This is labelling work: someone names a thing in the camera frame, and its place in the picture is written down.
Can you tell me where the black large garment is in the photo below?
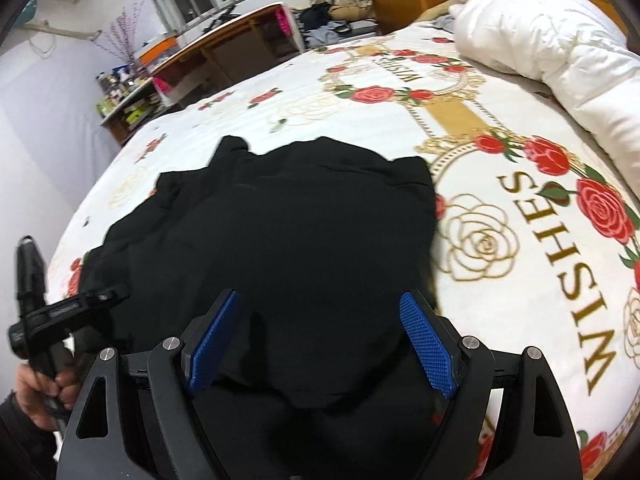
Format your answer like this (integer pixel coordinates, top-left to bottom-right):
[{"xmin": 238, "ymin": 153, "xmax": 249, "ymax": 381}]
[{"xmin": 79, "ymin": 136, "xmax": 436, "ymax": 479}]

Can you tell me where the white floral rose bedspread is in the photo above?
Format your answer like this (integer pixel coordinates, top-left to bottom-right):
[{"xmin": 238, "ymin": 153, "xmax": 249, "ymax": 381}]
[{"xmin": 48, "ymin": 23, "xmax": 639, "ymax": 479}]

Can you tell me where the pile of clothes on floor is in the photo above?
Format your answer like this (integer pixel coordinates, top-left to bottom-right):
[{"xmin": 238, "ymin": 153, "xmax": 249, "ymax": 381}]
[{"xmin": 294, "ymin": 2, "xmax": 378, "ymax": 50}]

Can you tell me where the wooden low shelf unit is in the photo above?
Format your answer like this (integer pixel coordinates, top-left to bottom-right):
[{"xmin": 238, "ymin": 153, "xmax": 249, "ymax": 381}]
[{"xmin": 100, "ymin": 78, "xmax": 167, "ymax": 146}]

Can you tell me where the wooden desk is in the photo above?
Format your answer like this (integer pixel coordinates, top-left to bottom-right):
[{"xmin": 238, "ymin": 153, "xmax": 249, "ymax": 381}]
[{"xmin": 151, "ymin": 2, "xmax": 306, "ymax": 107}]

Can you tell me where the white quilted duvet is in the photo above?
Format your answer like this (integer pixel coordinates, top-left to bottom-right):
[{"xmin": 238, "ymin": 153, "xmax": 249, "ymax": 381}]
[{"xmin": 454, "ymin": 0, "xmax": 639, "ymax": 191}]

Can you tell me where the person's left hand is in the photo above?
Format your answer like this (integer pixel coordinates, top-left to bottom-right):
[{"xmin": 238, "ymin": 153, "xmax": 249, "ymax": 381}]
[{"xmin": 14, "ymin": 364, "xmax": 81, "ymax": 431}]

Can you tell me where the orange box on desk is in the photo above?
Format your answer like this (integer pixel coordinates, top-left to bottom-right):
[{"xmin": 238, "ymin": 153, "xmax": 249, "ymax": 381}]
[{"xmin": 134, "ymin": 34, "xmax": 179, "ymax": 64}]

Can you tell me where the dried branch bouquet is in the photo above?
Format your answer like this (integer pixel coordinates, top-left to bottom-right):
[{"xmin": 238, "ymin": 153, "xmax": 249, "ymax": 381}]
[{"xmin": 92, "ymin": 1, "xmax": 144, "ymax": 65}]

